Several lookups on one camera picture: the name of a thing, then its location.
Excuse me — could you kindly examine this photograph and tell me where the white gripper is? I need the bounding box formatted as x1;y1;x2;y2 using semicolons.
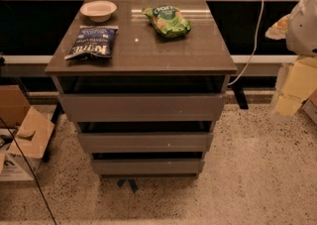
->
265;14;317;122

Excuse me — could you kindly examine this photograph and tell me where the grey drawer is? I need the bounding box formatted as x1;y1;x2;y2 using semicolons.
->
78;133;213;154
58;94;224;122
91;159;205;175

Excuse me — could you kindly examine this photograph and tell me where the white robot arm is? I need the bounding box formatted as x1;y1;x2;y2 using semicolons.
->
265;0;317;122

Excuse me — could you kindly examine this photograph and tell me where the grey drawer cabinet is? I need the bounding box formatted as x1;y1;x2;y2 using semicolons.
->
46;0;236;178

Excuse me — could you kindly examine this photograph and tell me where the grey top drawer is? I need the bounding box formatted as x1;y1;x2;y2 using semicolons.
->
58;94;224;122

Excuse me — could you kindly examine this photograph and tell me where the grey bottom drawer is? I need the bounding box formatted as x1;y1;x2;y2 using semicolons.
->
91;159;205;175

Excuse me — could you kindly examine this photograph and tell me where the open cardboard box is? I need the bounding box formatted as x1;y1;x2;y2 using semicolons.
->
0;85;54;181

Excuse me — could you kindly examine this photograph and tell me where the cardboard box at right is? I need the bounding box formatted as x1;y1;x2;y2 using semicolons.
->
303;90;317;125

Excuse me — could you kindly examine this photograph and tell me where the green snack bag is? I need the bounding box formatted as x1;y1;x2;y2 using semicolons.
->
142;5;191;39

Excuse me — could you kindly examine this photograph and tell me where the blue Kettle chips bag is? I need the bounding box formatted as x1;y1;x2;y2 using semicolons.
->
64;26;119;60

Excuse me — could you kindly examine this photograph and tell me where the blue tape floor mark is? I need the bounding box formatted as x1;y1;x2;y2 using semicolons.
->
116;178;140;194

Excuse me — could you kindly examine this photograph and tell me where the white paper bowl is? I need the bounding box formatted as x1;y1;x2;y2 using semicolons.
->
80;1;117;23

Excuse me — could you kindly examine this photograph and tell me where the white cable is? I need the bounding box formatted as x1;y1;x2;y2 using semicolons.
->
227;0;265;87

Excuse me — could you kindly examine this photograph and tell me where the black cable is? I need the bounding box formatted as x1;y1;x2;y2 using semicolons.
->
0;116;58;225

